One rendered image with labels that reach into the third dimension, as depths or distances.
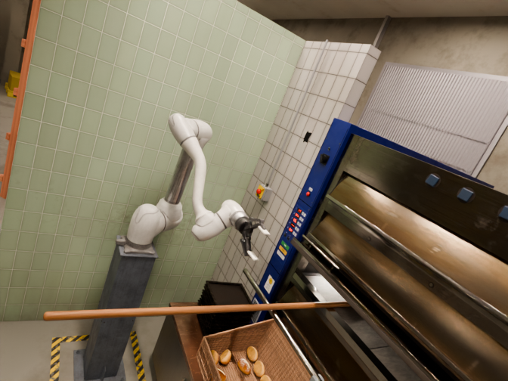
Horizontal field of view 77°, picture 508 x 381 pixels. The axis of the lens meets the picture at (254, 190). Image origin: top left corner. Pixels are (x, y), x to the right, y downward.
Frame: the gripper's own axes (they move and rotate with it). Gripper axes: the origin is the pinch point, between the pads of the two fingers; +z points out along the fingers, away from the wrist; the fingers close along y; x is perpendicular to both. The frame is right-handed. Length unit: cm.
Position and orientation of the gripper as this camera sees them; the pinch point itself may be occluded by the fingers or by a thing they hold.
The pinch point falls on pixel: (260, 246)
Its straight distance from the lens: 145.8
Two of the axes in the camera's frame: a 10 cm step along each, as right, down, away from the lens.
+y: -3.6, 8.9, 2.6
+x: -8.3, -1.8, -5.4
